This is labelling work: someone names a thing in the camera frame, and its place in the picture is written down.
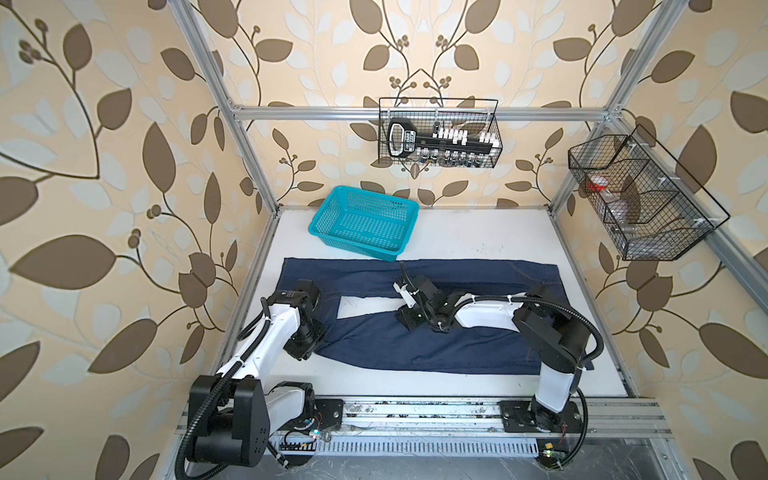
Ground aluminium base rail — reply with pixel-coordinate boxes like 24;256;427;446
173;394;679;460

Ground dark blue denim trousers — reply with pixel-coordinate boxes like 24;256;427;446
277;258;604;375

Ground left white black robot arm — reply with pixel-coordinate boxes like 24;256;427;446
174;280;325;479

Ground black wire basket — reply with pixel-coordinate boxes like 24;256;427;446
377;96;503;169
568;124;731;261

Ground back black wire basket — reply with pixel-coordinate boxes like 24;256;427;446
377;96;503;169

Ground right black wire basket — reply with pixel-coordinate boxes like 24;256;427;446
568;124;731;261

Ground red capped clear container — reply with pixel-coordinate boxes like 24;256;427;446
584;175;610;194

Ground teal plastic basket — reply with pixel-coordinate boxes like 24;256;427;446
308;186;420;262

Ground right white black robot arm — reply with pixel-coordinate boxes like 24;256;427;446
393;272;604;470

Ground black socket tool set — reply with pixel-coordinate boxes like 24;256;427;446
382;117;503;168

